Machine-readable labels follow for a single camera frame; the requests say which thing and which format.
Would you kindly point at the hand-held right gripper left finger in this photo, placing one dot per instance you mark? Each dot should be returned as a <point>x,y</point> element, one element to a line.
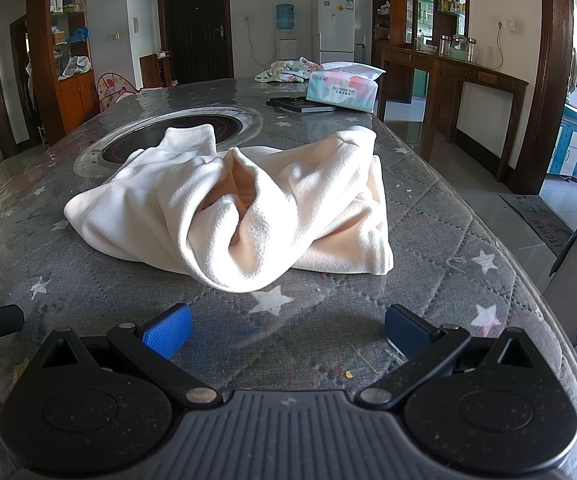
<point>168,332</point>

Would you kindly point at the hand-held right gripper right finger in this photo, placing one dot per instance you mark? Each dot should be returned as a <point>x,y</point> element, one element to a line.
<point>408,330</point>

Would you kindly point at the cream fleece garment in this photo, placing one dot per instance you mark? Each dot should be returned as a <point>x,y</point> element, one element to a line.
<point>278,200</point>

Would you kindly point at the grey quilted star table cover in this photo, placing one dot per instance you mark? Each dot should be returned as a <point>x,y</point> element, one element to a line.
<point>93,270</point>

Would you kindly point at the grey door mat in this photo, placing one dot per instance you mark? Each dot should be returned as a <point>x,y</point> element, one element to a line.
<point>538,220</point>

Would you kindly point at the round built-in hotplate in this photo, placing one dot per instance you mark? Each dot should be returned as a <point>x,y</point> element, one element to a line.
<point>143,137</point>

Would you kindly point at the wooden cabinet with orange doors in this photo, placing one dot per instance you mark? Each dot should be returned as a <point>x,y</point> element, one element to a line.
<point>76,105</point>

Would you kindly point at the blue kitchen cabinet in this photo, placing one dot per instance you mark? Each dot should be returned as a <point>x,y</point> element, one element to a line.
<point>570,145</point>

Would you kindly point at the soft tissue pack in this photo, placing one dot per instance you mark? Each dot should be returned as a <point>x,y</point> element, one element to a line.
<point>338,91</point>

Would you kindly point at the polka dot play tent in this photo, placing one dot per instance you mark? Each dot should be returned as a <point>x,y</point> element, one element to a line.
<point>113,87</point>

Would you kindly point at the small wooden cabinet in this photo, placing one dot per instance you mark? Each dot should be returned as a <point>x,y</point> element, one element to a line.
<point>153,72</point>

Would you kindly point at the dark wooden console table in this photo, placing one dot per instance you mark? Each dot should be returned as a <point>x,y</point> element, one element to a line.
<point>468,72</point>

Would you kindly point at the floral printed cloth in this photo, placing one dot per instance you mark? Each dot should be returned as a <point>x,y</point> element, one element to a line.
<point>283,71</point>

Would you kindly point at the glass jar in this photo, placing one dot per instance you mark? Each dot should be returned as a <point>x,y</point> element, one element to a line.
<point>444,46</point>
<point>458,42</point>
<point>470,50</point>

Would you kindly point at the dark wooden door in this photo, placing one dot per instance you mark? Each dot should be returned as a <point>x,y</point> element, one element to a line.
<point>193,30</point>

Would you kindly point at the white water dispenser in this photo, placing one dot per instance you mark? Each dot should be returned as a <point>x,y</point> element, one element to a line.
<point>285,45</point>

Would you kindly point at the white refrigerator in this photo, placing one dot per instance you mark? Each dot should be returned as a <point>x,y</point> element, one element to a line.
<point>336,25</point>

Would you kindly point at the dark wooden display cabinet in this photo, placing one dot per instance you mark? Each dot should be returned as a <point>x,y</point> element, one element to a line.
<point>393,10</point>

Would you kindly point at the blue water bottle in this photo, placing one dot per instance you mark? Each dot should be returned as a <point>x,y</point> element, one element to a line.
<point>285,17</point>

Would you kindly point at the white wall socket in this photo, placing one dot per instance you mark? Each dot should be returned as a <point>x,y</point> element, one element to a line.
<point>506,23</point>

